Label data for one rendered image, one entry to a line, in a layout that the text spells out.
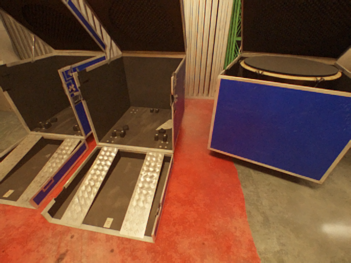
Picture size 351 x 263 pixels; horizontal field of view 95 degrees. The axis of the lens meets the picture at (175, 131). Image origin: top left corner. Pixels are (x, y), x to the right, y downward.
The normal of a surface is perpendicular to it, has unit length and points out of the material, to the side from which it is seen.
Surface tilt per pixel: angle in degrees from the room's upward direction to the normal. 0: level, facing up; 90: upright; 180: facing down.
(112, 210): 1
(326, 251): 0
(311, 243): 0
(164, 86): 90
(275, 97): 90
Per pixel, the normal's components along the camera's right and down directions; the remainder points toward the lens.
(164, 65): -0.16, 0.56
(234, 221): 0.00, -0.82
